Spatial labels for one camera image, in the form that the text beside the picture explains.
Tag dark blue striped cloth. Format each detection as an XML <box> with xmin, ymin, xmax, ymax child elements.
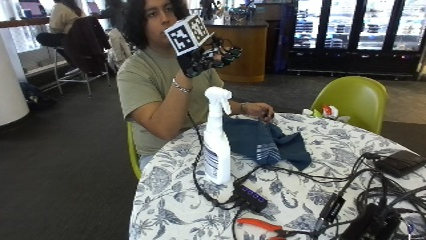
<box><xmin>223</xmin><ymin>113</ymin><xmax>313</xmax><ymax>171</ymax></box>

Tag wooden counter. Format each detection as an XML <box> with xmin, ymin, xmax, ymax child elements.
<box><xmin>204</xmin><ymin>18</ymin><xmax>270</xmax><ymax>84</ymax></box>

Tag white marker cube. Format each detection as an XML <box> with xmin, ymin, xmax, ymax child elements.
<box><xmin>164</xmin><ymin>14</ymin><xmax>215</xmax><ymax>57</ymax></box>

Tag small red white toy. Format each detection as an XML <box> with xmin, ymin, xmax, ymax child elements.
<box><xmin>302</xmin><ymin>104</ymin><xmax>352</xmax><ymax>123</ymax></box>

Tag white spray bottle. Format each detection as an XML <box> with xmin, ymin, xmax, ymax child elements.
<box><xmin>203</xmin><ymin>86</ymin><xmax>235</xmax><ymax>186</ymax></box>

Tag green plastic chair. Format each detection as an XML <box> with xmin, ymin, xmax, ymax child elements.
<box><xmin>127</xmin><ymin>121</ymin><xmax>144</xmax><ymax>181</ymax></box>
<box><xmin>309</xmin><ymin>75</ymin><xmax>389</xmax><ymax>136</ymax></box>

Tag the person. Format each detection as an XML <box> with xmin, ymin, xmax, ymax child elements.
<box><xmin>116</xmin><ymin>0</ymin><xmax>277</xmax><ymax>171</ymax></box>

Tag beige coat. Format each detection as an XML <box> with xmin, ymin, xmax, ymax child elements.
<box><xmin>107</xmin><ymin>27</ymin><xmax>135</xmax><ymax>70</ymax></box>

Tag black hub with blue lights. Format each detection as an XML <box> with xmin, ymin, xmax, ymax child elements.
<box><xmin>232</xmin><ymin>183</ymin><xmax>269</xmax><ymax>214</ymax></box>

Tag glass door drinks fridge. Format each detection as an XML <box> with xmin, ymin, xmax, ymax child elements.
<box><xmin>286</xmin><ymin>0</ymin><xmax>426</xmax><ymax>76</ymax></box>

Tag flat black box device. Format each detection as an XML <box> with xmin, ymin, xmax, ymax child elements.
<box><xmin>373</xmin><ymin>149</ymin><xmax>426</xmax><ymax>179</ymax></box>

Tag dark jacket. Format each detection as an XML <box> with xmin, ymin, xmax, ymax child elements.
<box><xmin>61</xmin><ymin>15</ymin><xmax>113</xmax><ymax>77</ymax></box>

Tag metal bar stool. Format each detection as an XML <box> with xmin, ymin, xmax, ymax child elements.
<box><xmin>52</xmin><ymin>46</ymin><xmax>112</xmax><ymax>98</ymax></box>

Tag blue floral tablecloth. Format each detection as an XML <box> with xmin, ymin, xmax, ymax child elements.
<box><xmin>128</xmin><ymin>112</ymin><xmax>426</xmax><ymax>240</ymax></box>

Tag black bag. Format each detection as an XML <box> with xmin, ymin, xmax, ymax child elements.
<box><xmin>19</xmin><ymin>81</ymin><xmax>57</xmax><ymax>110</ymax></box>

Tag laptop screen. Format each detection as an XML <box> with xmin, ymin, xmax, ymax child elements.
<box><xmin>18</xmin><ymin>0</ymin><xmax>48</xmax><ymax>20</ymax></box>

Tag wooden bar ledge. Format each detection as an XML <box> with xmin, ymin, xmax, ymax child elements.
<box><xmin>0</xmin><ymin>17</ymin><xmax>51</xmax><ymax>29</ymax></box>

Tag white round column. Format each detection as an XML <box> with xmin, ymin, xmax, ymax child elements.
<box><xmin>0</xmin><ymin>29</ymin><xmax>31</xmax><ymax>127</ymax></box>

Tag silver bead bracelet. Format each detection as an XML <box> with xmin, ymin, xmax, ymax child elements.
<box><xmin>171</xmin><ymin>78</ymin><xmax>193</xmax><ymax>94</ymax></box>

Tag thin black hub cable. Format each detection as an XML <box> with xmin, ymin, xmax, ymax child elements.
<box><xmin>237</xmin><ymin>164</ymin><xmax>357</xmax><ymax>188</ymax></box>

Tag black glove cable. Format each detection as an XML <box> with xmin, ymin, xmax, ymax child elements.
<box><xmin>185</xmin><ymin>111</ymin><xmax>244</xmax><ymax>212</ymax></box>

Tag black cable adapter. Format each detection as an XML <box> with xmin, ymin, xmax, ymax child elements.
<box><xmin>316</xmin><ymin>194</ymin><xmax>348</xmax><ymax>225</ymax></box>

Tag orange handled pliers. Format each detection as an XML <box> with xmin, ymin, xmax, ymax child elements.
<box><xmin>236</xmin><ymin>217</ymin><xmax>290</xmax><ymax>240</ymax></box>

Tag bundle of black cables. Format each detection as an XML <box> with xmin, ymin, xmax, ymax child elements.
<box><xmin>310</xmin><ymin>151</ymin><xmax>426</xmax><ymax>240</ymax></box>

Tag black camera device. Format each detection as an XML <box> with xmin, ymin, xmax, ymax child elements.
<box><xmin>338</xmin><ymin>203</ymin><xmax>404</xmax><ymax>240</ymax></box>

